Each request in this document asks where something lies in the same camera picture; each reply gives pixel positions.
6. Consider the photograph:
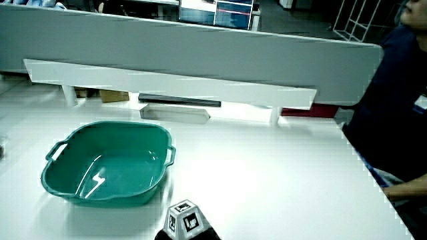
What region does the another person's forearm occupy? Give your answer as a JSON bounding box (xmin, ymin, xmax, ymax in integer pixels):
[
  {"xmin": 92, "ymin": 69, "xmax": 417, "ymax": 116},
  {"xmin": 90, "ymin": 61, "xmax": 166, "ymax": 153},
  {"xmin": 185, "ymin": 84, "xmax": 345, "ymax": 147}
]
[{"xmin": 382, "ymin": 173, "xmax": 427, "ymax": 203}]

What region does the black flat bar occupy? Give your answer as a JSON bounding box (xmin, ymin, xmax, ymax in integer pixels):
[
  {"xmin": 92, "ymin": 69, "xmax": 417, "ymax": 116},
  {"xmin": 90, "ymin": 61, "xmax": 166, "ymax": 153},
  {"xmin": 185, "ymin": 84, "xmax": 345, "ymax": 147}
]
[{"xmin": 137, "ymin": 93, "xmax": 222, "ymax": 108}]

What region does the pale grey flat box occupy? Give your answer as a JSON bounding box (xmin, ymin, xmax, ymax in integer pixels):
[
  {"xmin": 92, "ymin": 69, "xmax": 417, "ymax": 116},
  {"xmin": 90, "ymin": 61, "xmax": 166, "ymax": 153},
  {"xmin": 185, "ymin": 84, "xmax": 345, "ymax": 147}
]
[{"xmin": 139, "ymin": 103, "xmax": 211, "ymax": 125}]

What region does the white desk shelf riser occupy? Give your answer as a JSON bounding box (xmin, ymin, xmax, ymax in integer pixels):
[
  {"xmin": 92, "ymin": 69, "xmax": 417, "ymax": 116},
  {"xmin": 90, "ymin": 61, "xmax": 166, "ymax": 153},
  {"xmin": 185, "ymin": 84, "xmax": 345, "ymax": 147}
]
[{"xmin": 22, "ymin": 58, "xmax": 318, "ymax": 127}]

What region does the grey partition panel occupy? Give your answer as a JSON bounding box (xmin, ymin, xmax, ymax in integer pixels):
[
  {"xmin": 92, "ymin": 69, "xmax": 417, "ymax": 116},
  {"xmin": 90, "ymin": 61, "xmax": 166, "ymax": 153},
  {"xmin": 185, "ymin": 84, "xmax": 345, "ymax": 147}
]
[{"xmin": 0, "ymin": 3, "xmax": 384, "ymax": 107}]

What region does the dark red box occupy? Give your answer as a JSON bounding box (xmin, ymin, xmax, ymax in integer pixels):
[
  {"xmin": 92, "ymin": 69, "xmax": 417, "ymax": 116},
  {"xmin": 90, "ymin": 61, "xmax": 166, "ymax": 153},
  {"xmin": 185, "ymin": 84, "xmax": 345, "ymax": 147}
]
[{"xmin": 281, "ymin": 103, "xmax": 340, "ymax": 119}]

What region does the brown cardboard box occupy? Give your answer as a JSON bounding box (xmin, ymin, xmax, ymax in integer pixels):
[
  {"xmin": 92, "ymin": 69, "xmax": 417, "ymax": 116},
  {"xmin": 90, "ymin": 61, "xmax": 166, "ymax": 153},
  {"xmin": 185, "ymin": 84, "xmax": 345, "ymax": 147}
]
[{"xmin": 99, "ymin": 89, "xmax": 130, "ymax": 104}]

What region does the computer monitor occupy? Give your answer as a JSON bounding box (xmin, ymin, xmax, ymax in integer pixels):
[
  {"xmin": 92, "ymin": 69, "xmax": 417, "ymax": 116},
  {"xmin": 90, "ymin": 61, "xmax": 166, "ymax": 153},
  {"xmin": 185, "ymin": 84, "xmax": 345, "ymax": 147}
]
[{"xmin": 178, "ymin": 0, "xmax": 255, "ymax": 31}]

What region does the green plastic basin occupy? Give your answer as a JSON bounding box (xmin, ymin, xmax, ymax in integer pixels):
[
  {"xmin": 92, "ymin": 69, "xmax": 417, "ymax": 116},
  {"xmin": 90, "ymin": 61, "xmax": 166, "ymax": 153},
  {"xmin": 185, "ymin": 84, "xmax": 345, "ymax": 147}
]
[{"xmin": 40, "ymin": 120, "xmax": 177, "ymax": 207}]

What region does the white name badge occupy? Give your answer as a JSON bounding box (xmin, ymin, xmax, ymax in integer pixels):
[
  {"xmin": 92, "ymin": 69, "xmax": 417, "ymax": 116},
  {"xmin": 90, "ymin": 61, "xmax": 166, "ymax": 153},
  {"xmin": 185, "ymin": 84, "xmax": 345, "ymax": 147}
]
[{"xmin": 413, "ymin": 94, "xmax": 427, "ymax": 115}]

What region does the white wire rack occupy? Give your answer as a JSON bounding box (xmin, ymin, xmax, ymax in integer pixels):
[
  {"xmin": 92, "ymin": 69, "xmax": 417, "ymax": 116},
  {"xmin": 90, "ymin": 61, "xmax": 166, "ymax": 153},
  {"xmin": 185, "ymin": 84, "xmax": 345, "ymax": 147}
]
[{"xmin": 332, "ymin": 0, "xmax": 403, "ymax": 43}]

